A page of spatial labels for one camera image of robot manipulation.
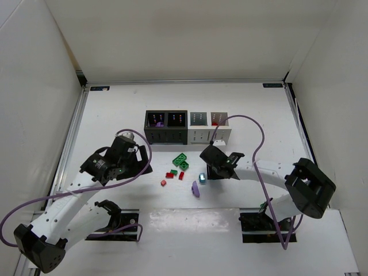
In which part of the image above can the blue label corner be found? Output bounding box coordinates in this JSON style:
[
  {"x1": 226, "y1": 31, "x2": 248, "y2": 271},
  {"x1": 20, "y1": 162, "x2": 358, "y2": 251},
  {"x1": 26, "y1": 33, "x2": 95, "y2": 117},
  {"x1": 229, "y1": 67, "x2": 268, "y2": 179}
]
[
  {"x1": 262, "y1": 83, "x2": 283, "y2": 88},
  {"x1": 90, "y1": 86, "x2": 110, "y2": 91}
]

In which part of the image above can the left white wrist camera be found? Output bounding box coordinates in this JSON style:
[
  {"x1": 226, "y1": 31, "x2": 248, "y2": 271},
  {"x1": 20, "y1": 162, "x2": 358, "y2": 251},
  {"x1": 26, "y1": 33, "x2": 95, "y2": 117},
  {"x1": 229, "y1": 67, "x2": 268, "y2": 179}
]
[{"x1": 115, "y1": 131, "x2": 135, "y2": 140}]

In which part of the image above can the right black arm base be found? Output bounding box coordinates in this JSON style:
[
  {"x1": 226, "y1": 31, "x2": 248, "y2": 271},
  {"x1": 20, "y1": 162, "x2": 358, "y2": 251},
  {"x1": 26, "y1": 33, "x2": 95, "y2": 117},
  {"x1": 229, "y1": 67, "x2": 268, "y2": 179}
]
[{"x1": 239, "y1": 212, "x2": 280, "y2": 244}]

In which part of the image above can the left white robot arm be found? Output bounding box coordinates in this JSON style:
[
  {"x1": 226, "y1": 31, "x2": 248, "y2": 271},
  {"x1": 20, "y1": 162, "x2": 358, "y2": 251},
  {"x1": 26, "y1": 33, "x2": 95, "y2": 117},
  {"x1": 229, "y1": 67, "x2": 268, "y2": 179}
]
[{"x1": 14, "y1": 135, "x2": 152, "y2": 273}]

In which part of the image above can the blue label right corner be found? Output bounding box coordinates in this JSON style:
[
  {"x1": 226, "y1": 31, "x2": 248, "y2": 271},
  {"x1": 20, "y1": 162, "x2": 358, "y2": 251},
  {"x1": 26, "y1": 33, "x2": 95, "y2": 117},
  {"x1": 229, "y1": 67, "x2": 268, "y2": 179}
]
[{"x1": 262, "y1": 83, "x2": 283, "y2": 88}]

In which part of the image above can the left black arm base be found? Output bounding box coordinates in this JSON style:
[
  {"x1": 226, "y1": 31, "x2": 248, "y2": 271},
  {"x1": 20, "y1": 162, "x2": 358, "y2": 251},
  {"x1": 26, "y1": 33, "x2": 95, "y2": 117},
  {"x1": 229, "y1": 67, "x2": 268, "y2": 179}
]
[{"x1": 85, "y1": 209, "x2": 139, "y2": 242}]

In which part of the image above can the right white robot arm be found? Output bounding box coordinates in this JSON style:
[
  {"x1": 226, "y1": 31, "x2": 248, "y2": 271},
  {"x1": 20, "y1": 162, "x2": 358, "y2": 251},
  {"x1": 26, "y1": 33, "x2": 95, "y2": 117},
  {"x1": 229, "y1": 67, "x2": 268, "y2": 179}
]
[{"x1": 200, "y1": 145, "x2": 336, "y2": 221}]

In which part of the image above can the light blue lego brick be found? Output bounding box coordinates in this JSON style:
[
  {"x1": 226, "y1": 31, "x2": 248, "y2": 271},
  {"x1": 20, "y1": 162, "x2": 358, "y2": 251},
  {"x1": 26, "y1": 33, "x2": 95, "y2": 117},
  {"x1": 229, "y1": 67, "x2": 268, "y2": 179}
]
[{"x1": 198, "y1": 172, "x2": 206, "y2": 185}]

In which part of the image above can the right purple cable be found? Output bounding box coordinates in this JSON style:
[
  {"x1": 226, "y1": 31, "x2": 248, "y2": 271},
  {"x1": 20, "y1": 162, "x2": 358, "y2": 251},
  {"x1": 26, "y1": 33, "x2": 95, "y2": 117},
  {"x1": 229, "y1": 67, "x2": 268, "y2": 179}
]
[{"x1": 209, "y1": 114, "x2": 304, "y2": 250}]

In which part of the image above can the red and green lego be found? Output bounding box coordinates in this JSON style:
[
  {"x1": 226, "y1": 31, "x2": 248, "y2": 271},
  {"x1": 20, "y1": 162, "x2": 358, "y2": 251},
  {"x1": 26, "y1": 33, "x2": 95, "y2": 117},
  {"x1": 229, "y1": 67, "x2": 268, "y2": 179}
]
[{"x1": 166, "y1": 170, "x2": 178, "y2": 179}]

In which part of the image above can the flat purple lego piece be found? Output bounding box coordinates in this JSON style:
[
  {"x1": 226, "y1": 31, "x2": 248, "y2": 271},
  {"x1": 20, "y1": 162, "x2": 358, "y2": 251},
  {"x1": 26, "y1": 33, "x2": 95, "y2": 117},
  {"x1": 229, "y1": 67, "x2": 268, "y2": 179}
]
[{"x1": 191, "y1": 181, "x2": 200, "y2": 198}]

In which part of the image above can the blue label left corner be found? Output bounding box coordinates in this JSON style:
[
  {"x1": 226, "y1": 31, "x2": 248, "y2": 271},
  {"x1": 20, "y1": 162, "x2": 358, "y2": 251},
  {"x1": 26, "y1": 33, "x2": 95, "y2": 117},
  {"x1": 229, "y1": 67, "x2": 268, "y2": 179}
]
[{"x1": 90, "y1": 86, "x2": 110, "y2": 91}]

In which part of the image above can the large green lego brick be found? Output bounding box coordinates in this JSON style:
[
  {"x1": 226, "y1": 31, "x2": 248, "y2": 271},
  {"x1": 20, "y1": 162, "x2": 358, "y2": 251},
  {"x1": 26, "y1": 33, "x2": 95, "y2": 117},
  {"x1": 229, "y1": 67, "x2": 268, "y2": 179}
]
[{"x1": 172, "y1": 153, "x2": 189, "y2": 171}]

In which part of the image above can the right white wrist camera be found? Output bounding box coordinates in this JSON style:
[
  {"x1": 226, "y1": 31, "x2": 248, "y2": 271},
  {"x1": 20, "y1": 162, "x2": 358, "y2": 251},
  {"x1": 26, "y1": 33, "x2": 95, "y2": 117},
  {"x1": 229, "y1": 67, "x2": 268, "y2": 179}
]
[{"x1": 212, "y1": 140, "x2": 227, "y2": 147}]

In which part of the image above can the black double bin container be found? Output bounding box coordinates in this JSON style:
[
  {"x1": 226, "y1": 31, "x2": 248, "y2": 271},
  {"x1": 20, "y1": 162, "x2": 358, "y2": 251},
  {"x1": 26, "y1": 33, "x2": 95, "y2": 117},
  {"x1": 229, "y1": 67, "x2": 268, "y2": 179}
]
[{"x1": 144, "y1": 110, "x2": 189, "y2": 145}]

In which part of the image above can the white double bin container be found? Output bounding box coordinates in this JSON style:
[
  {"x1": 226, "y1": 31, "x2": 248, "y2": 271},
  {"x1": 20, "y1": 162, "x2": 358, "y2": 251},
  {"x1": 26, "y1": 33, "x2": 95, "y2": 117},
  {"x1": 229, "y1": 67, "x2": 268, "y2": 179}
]
[{"x1": 187, "y1": 112, "x2": 232, "y2": 144}]

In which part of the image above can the small red lego brick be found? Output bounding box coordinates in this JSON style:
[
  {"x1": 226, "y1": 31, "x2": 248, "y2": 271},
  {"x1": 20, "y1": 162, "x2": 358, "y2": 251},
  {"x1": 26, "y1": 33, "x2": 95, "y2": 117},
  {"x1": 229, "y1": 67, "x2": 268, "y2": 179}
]
[{"x1": 179, "y1": 171, "x2": 185, "y2": 181}]

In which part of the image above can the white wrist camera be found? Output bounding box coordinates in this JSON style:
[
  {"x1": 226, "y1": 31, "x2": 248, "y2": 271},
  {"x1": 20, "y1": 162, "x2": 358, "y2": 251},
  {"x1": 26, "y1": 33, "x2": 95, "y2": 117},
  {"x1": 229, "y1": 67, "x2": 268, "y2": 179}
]
[
  {"x1": 115, "y1": 131, "x2": 135, "y2": 140},
  {"x1": 212, "y1": 140, "x2": 227, "y2": 147}
]

